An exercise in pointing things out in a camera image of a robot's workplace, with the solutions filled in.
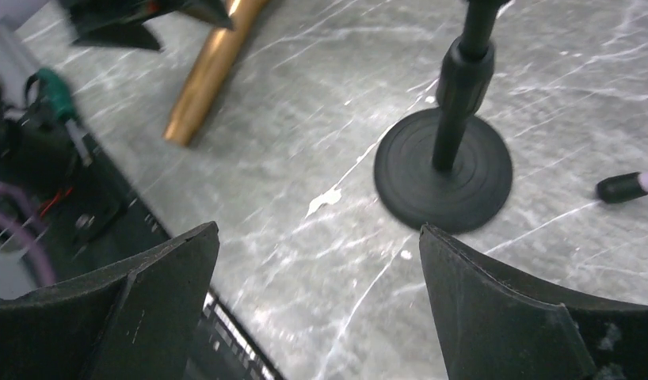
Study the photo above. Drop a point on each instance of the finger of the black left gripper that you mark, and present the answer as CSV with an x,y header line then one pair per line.
x,y
121,23

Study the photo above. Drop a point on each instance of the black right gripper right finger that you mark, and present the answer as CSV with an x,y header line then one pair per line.
x,y
495,321

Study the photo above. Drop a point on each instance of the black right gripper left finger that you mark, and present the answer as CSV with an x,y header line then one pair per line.
x,y
133,319

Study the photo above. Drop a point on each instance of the gold microphone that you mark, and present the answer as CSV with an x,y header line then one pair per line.
x,y
209,72

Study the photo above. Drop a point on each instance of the black microphone stand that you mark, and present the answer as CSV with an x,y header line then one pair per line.
x,y
444,166

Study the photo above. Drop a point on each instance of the lilac music stand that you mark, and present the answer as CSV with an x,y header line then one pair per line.
x,y
623,188

